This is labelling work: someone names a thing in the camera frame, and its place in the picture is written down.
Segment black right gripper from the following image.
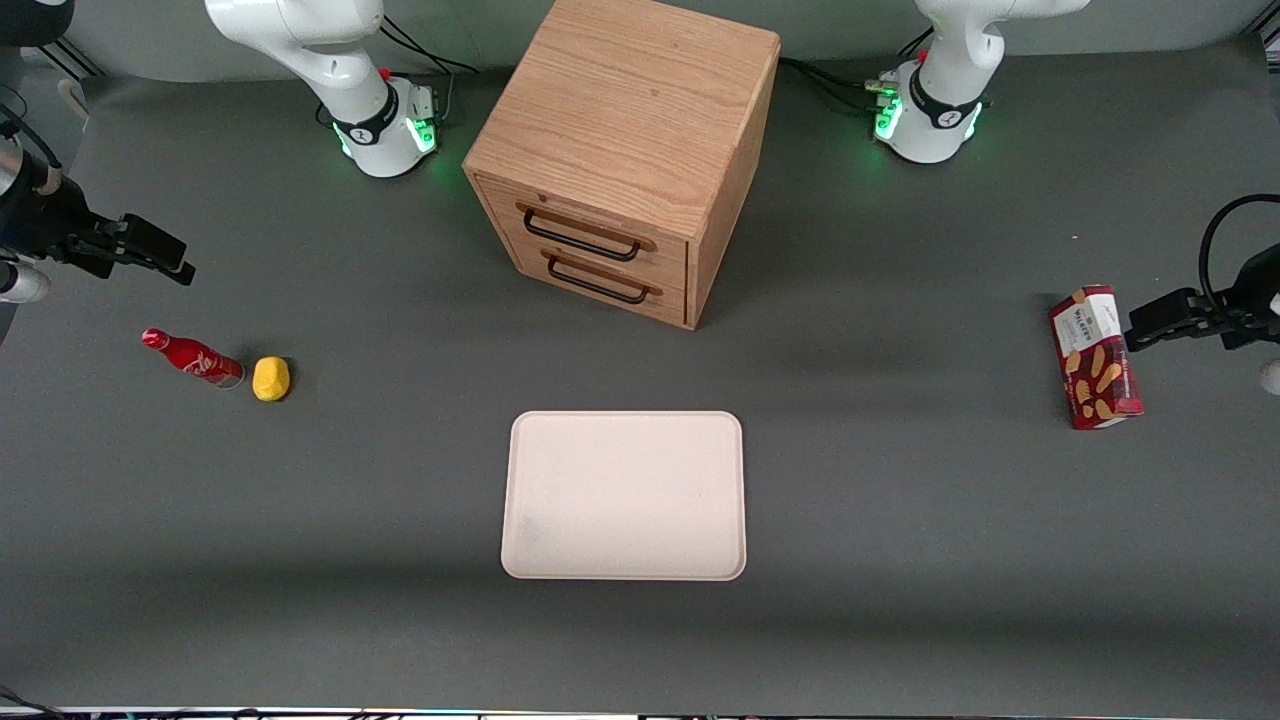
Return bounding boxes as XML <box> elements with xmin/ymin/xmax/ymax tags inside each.
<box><xmin>0</xmin><ymin>180</ymin><xmax>197</xmax><ymax>287</ymax></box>

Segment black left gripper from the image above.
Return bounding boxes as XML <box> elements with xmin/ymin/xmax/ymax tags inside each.
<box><xmin>1125</xmin><ymin>243</ymin><xmax>1280</xmax><ymax>352</ymax></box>

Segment red coke bottle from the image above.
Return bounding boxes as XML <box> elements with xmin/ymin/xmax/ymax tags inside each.
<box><xmin>141</xmin><ymin>327</ymin><xmax>246</xmax><ymax>389</ymax></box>

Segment beige plastic tray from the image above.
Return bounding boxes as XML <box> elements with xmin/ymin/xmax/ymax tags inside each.
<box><xmin>500</xmin><ymin>410</ymin><xmax>748</xmax><ymax>582</ymax></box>

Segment red cookie box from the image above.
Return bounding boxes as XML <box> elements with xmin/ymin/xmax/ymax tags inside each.
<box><xmin>1049</xmin><ymin>285</ymin><xmax>1145</xmax><ymax>431</ymax></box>

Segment yellow lemon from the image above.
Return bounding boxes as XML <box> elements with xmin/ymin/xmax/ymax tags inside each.
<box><xmin>252</xmin><ymin>356</ymin><xmax>292</xmax><ymax>403</ymax></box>

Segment wooden drawer cabinet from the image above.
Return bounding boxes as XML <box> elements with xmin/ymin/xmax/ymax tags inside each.
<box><xmin>462</xmin><ymin>0</ymin><xmax>782</xmax><ymax>331</ymax></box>

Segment black left gripper cable loop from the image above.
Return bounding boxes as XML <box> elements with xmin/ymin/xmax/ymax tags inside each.
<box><xmin>1198</xmin><ymin>193</ymin><xmax>1280</xmax><ymax>301</ymax></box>

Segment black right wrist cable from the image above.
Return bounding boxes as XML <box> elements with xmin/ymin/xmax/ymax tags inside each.
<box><xmin>0</xmin><ymin>100</ymin><xmax>63</xmax><ymax>191</ymax></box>

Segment black right arm base cables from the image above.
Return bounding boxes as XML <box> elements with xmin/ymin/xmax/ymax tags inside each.
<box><xmin>378</xmin><ymin>15</ymin><xmax>481</xmax><ymax>126</ymax></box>

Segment black arm base cables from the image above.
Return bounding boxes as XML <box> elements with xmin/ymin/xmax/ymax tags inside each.
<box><xmin>778</xmin><ymin>28</ymin><xmax>936</xmax><ymax>116</ymax></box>
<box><xmin>378</xmin><ymin>15</ymin><xmax>481</xmax><ymax>126</ymax></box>

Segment black left arm base cables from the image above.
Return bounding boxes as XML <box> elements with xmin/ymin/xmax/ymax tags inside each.
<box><xmin>778</xmin><ymin>28</ymin><xmax>936</xmax><ymax>116</ymax></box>

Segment black metal drawer handle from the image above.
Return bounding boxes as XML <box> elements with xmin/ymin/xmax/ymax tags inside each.
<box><xmin>541</xmin><ymin>250</ymin><xmax>663</xmax><ymax>305</ymax></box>
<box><xmin>516</xmin><ymin>203</ymin><xmax>658</xmax><ymax>263</ymax></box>

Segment thin black floor cable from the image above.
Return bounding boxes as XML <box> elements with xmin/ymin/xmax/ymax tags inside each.
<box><xmin>0</xmin><ymin>685</ymin><xmax>63</xmax><ymax>717</ymax></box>

